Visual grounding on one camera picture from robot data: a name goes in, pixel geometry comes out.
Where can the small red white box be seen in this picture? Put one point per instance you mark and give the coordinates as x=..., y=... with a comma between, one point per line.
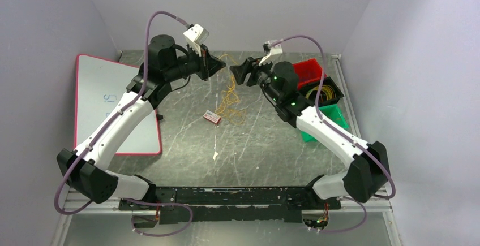
x=212, y=117

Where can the white board pink rim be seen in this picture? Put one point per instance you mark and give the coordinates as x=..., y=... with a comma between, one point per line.
x=100, y=84

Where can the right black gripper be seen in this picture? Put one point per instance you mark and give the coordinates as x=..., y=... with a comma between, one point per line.
x=240, y=71

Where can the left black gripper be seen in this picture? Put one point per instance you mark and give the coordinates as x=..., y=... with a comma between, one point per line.
x=209, y=64

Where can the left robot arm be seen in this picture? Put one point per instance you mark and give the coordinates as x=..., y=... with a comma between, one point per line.
x=85, y=168

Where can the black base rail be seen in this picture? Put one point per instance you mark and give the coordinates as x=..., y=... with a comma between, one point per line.
x=209, y=204

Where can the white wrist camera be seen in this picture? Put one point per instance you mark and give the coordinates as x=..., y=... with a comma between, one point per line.
x=272, y=50
x=195, y=36

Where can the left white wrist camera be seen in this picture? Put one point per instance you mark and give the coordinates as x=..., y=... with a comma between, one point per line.
x=195, y=36

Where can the green plastic bin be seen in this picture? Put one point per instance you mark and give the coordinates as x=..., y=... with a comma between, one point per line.
x=332, y=112

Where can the red plastic bin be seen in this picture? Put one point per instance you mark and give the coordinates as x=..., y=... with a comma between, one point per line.
x=308, y=72

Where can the black plastic bin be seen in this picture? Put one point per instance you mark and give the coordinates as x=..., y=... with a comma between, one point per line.
x=330, y=93

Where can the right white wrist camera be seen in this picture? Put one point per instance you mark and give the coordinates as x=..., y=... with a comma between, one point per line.
x=272, y=50

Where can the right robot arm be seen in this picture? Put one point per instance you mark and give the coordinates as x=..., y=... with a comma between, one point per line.
x=367, y=168

